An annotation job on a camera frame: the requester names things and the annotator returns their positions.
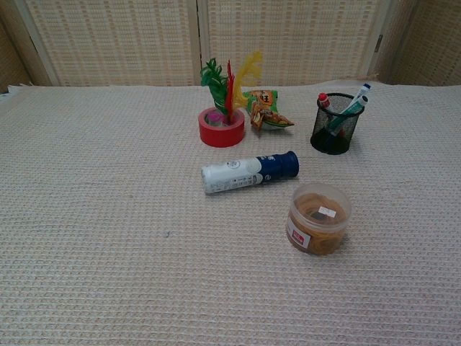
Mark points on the blue marker pen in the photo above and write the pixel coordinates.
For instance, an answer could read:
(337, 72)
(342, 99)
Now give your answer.
(360, 94)

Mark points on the black mesh pen holder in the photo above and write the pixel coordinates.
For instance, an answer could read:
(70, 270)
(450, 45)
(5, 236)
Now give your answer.
(335, 133)

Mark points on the red capped marker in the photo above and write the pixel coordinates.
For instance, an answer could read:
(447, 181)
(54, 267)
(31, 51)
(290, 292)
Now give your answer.
(325, 100)

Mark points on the green capped marker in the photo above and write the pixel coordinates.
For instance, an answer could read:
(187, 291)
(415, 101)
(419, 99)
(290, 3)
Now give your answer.
(351, 108)

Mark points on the white and blue bottle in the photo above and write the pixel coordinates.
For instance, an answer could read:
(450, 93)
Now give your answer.
(248, 171)

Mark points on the red tape roll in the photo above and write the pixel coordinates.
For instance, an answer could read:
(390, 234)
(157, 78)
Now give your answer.
(220, 135)

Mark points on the green snack packet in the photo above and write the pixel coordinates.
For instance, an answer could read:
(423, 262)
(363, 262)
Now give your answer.
(266, 111)

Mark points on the feather shuttlecock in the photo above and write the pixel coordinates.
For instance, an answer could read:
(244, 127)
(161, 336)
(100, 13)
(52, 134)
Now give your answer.
(225, 90)

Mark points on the clear tub of rubber bands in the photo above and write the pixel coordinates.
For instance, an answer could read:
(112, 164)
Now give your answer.
(317, 220)

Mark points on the beige woven table mat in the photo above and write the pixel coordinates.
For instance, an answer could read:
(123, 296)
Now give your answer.
(144, 234)

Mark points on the woven folding screen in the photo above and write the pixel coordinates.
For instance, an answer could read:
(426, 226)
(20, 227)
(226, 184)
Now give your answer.
(144, 39)

